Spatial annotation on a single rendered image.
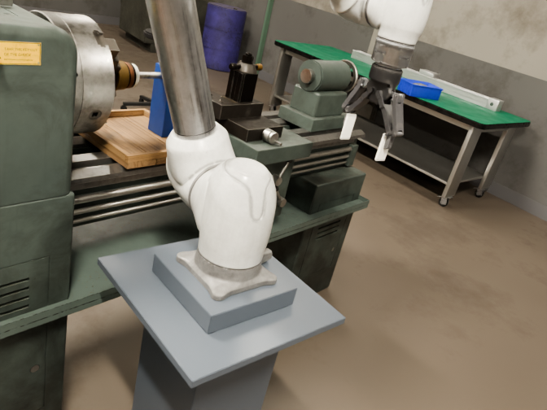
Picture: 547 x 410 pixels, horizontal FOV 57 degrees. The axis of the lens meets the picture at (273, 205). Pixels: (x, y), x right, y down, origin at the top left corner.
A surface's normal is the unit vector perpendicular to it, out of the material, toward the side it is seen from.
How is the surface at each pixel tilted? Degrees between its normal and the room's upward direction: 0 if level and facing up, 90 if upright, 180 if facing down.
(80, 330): 0
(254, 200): 70
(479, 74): 90
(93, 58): 59
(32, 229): 90
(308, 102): 90
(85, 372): 0
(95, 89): 86
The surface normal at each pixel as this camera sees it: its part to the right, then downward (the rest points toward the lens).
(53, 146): 0.72, 0.44
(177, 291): -0.75, 0.13
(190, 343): 0.22, -0.88
